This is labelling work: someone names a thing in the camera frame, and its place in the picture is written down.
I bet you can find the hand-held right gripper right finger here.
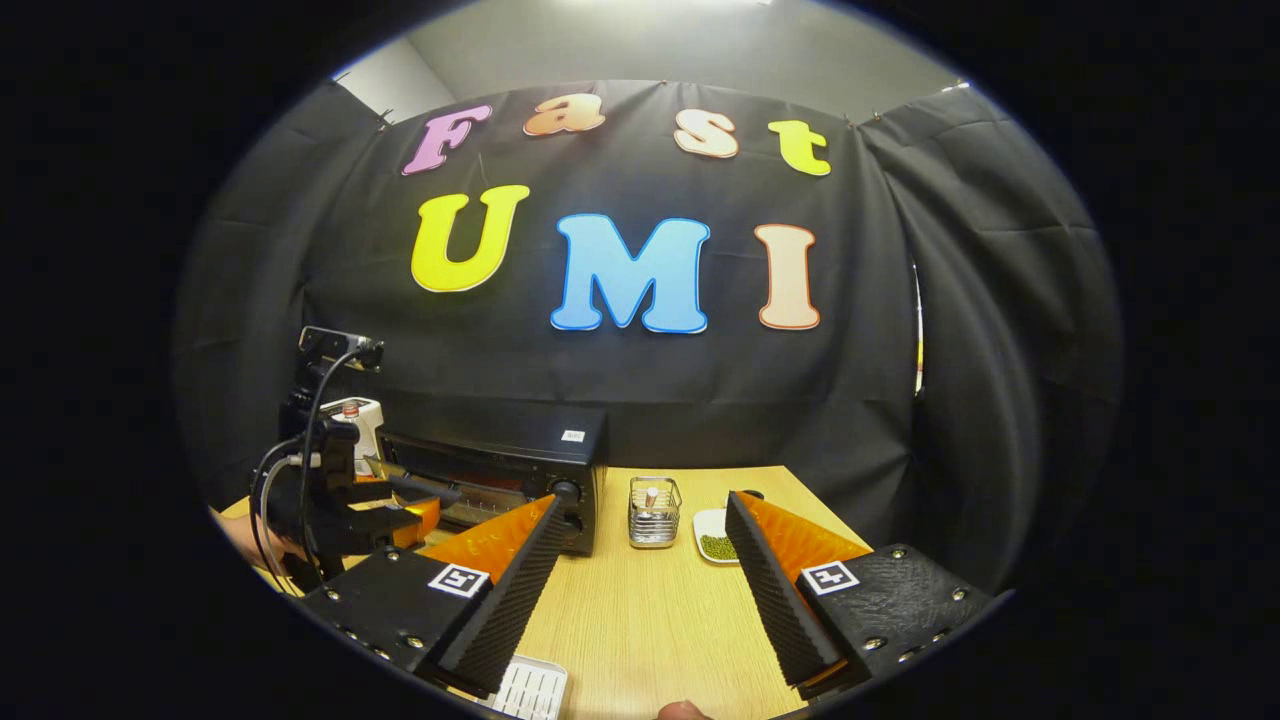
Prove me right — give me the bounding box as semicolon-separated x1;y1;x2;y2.
723;489;996;700

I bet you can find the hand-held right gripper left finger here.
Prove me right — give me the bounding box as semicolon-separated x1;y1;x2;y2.
298;493;568;700

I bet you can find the black electric oven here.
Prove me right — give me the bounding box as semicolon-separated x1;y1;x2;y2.
374;404;609;558

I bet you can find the white toaster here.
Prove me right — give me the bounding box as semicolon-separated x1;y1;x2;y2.
334;396;387;477

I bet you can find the white divided bean tray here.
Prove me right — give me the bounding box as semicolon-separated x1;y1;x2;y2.
692;506;747;566

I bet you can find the white slotted plate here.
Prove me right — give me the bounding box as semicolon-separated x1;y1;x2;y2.
478;654;569;720

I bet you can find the metal wire basket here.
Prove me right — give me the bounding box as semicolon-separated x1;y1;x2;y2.
627;476;684;550

